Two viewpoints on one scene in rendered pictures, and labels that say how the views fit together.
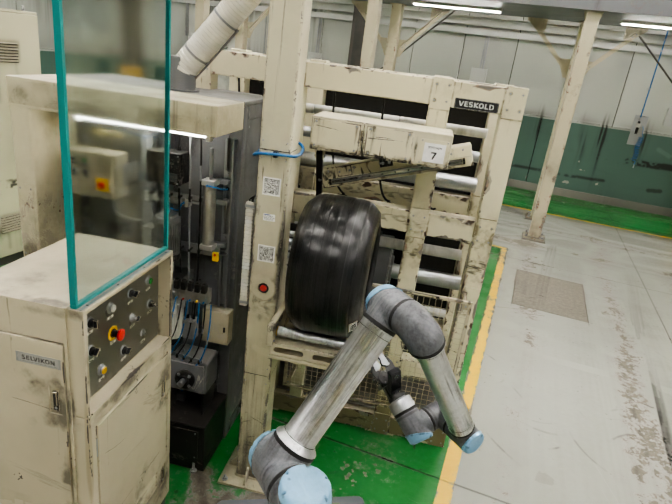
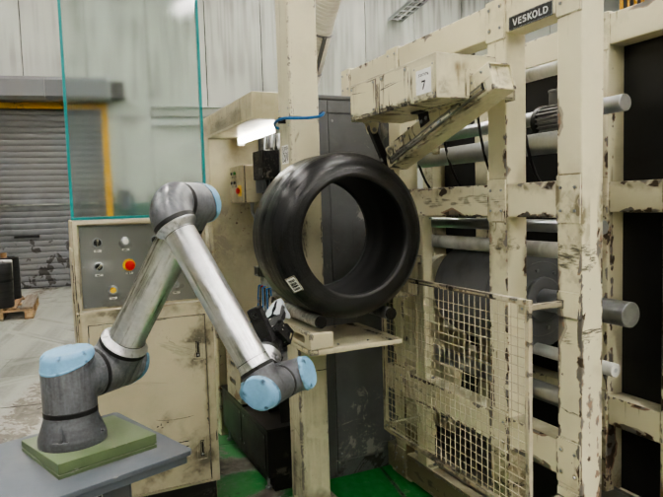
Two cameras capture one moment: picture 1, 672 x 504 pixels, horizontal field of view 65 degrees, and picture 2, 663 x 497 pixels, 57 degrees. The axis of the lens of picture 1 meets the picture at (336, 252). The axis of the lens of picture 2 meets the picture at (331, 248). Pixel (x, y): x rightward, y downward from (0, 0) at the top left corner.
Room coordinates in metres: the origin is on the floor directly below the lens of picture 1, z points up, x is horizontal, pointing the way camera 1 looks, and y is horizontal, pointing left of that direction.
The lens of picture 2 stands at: (0.86, -1.89, 1.31)
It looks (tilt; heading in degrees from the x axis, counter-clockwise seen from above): 4 degrees down; 57
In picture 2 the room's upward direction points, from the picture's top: 2 degrees counter-clockwise
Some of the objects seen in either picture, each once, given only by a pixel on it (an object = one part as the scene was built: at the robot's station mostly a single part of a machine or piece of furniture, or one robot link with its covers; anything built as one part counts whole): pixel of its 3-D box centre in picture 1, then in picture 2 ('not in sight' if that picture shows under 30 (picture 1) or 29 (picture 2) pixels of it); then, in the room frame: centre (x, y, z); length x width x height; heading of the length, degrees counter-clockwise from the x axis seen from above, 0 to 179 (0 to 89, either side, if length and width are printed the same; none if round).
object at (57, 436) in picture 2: not in sight; (71, 423); (1.15, -0.01, 0.69); 0.19 x 0.19 x 0.10
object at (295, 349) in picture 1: (312, 351); (302, 331); (1.97, 0.05, 0.84); 0.36 x 0.09 x 0.06; 82
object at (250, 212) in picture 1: (249, 253); not in sight; (2.11, 0.37, 1.19); 0.05 x 0.04 x 0.48; 172
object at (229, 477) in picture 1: (252, 467); not in sight; (2.13, 0.28, 0.02); 0.27 x 0.27 x 0.04; 82
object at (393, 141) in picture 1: (382, 139); (415, 93); (2.39, -0.14, 1.71); 0.61 x 0.25 x 0.15; 82
